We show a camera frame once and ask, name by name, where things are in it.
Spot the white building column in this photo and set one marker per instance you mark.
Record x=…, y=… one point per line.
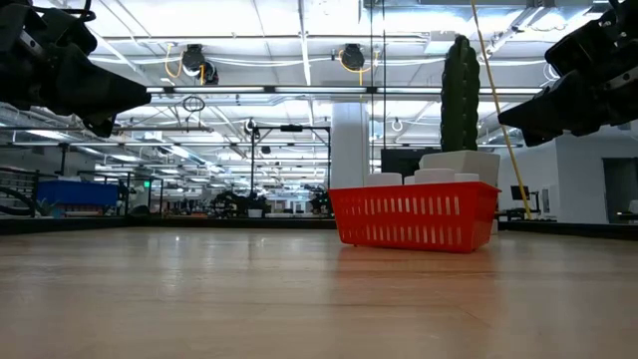
x=349, y=149

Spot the black rectangular screen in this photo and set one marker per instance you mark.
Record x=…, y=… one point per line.
x=399, y=164

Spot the red plastic slotted basket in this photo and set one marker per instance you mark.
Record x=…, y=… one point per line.
x=414, y=219

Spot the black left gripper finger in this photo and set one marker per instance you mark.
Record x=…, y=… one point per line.
x=102, y=125
x=99, y=90

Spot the black metal frame rig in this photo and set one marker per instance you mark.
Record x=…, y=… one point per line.
x=291, y=128

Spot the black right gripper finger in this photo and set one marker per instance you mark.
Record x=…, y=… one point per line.
x=537, y=138
x=563, y=107

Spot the small black monitor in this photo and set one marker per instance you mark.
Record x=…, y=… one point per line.
x=521, y=193

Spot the green cactus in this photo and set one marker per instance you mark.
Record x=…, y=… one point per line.
x=458, y=109

